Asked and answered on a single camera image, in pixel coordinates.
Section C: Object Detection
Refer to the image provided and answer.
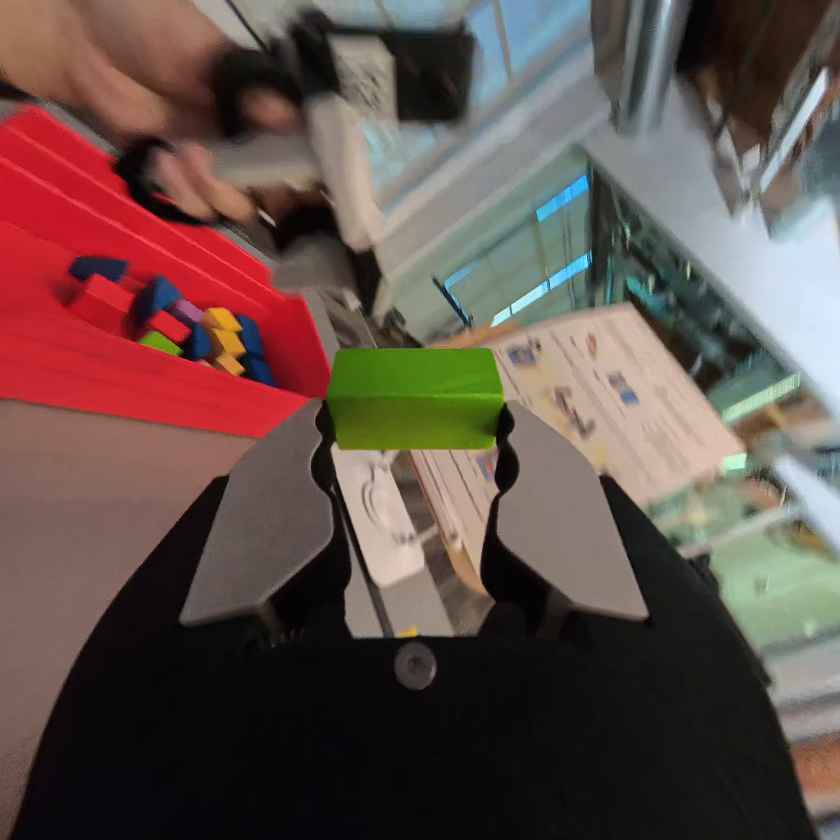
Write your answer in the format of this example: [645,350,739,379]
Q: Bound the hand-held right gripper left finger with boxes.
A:
[179,399,337,627]

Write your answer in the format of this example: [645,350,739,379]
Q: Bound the silver round air duct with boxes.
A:
[591,0,693,132]

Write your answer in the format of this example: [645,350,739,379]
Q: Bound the small blue wooden block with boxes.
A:
[134,276,181,326]
[69,256,130,283]

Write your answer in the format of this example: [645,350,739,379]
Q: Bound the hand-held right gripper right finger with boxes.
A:
[482,400,651,623]

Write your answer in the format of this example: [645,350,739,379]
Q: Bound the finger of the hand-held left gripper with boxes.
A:
[307,97,386,255]

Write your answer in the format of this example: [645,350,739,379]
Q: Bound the glass wall panel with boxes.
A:
[361,0,592,211]

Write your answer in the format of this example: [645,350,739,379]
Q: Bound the red plastic bin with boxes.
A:
[0,105,332,439]

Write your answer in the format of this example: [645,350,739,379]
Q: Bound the instruction sheet on wooden board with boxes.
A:
[410,322,746,595]

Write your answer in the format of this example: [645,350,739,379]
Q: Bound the red wooden block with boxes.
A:
[69,274,137,329]
[141,310,191,345]

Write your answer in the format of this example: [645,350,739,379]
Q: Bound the white metal stand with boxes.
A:
[331,446,426,588]

